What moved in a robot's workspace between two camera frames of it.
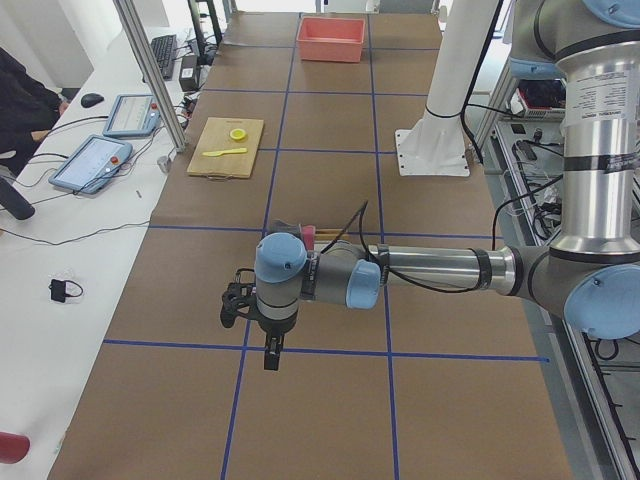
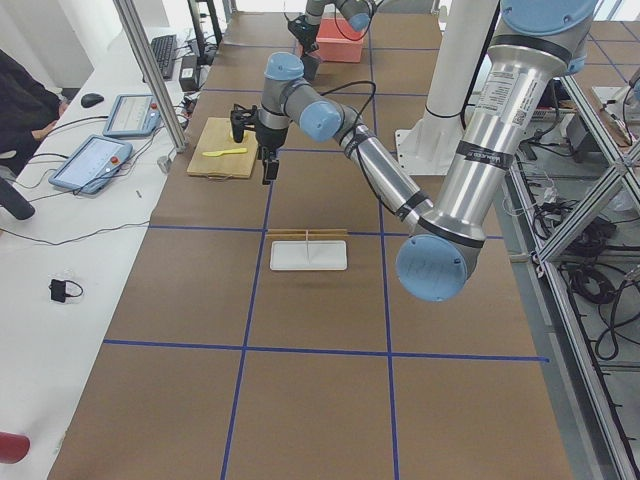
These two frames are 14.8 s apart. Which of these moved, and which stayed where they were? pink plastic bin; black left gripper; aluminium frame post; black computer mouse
Moved: black left gripper
Stayed: black computer mouse; aluminium frame post; pink plastic bin
